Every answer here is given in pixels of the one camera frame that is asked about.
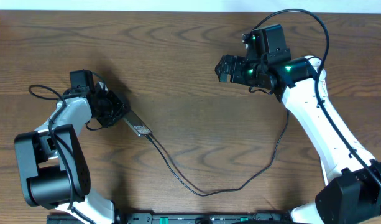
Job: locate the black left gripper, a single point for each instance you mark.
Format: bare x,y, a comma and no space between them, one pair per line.
119,107

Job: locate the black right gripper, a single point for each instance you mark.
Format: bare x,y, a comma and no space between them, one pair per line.
238,61

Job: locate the Galaxy S25 Ultra smartphone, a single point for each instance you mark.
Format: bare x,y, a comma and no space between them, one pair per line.
136,124

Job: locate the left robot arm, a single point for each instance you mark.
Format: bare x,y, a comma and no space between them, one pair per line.
52,167

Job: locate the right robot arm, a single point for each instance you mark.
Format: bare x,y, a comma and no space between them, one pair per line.
352,193

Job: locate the white power strip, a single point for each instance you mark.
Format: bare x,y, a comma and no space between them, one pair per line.
316,62

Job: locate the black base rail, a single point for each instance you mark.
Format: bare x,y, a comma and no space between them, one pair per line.
261,217

